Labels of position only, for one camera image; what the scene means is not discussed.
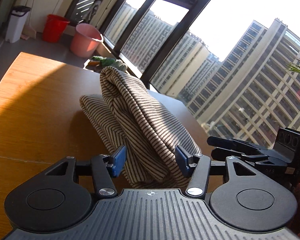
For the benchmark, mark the white trash bin black lid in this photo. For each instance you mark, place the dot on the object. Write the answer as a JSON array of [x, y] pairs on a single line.
[[18, 17]]

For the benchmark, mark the pink plastic bucket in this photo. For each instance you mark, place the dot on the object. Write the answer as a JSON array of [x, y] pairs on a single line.
[[86, 40]]

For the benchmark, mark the red plastic bucket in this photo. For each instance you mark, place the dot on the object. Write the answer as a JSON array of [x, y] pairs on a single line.
[[54, 27]]

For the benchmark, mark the grey hanging rag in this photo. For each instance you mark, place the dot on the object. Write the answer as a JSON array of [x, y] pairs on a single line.
[[94, 9]]

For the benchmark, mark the striped beige knit garment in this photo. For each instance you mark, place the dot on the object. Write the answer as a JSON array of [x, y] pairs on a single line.
[[126, 114]]

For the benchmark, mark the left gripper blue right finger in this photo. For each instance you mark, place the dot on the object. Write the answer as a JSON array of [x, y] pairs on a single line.
[[197, 168]]

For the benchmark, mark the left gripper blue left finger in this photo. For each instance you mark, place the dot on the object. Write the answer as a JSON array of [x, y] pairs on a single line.
[[104, 168]]

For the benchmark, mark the broom with pink head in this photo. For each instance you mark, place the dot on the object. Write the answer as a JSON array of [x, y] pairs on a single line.
[[28, 32]]

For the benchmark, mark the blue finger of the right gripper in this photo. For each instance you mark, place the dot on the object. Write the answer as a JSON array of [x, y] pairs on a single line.
[[220, 154], [233, 144]]

